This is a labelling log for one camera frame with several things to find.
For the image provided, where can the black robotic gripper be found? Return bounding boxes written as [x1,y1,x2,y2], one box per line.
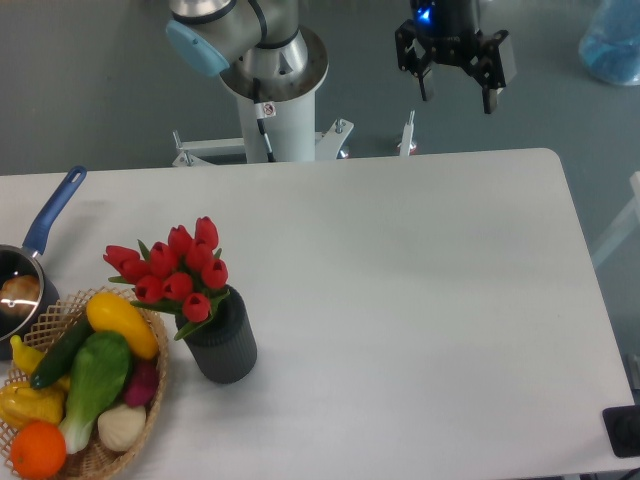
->
[394,0,516,114]

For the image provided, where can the red tulip bouquet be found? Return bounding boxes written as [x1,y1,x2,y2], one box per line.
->
[103,216,231,340]

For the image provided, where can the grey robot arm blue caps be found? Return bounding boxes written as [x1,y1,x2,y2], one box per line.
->
[166,1,516,114]

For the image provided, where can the dark grey ribbed vase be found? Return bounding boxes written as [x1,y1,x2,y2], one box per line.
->
[184,285,257,384]

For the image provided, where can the black device at table edge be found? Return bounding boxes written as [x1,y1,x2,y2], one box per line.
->
[602,405,639,458]

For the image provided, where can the yellow squash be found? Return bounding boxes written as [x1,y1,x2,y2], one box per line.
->
[86,292,159,360]

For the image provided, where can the purple red radish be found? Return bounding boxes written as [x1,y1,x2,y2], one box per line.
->
[123,361,159,407]

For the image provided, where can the woven wicker basket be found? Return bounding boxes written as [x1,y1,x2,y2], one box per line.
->
[22,287,169,479]

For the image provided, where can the green bok choy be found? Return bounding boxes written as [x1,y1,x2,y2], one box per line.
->
[59,331,131,455]

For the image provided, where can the dark green cucumber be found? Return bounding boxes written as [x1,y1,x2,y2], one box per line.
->
[30,316,94,390]

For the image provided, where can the brown bread roll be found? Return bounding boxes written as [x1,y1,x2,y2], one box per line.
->
[1,275,41,319]

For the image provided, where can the white garlic bulb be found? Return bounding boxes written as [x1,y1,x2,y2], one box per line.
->
[97,403,146,452]

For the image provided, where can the yellow banana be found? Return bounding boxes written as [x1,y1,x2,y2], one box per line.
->
[10,335,45,377]

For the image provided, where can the yellow bell pepper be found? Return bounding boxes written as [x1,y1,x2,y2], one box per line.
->
[1,381,66,430]

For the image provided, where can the orange fruit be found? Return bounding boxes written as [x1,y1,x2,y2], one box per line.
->
[10,421,67,479]

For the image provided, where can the white frame at right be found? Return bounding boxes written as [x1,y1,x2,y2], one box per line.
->
[591,171,639,269]

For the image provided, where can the blue handled saucepan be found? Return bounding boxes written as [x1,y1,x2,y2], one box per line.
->
[1,166,87,361]

